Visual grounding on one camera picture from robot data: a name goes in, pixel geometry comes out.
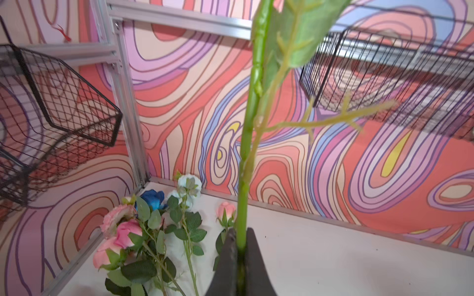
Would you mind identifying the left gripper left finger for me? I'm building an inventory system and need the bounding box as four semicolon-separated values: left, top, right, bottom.
205;229;238;296

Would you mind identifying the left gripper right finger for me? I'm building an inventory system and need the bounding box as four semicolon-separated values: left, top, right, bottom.
245;228;277;296

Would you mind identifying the cream peach rose stem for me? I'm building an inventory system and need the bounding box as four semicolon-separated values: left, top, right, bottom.
235;1;393;296

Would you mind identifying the pile of artificial flowers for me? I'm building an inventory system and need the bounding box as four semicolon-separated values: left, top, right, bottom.
92;169;238;296

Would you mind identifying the blue artificial rose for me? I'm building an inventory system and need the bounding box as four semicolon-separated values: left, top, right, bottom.
140;189;167;211

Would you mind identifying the black wire basket left wall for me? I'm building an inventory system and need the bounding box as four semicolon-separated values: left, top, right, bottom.
1;41;123;220

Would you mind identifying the black wire basket wall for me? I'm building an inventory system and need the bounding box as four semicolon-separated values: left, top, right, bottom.
1;41;123;220
299;27;474;141

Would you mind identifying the black wire basket back wall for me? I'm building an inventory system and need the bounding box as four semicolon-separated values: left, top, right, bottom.
299;27;474;141

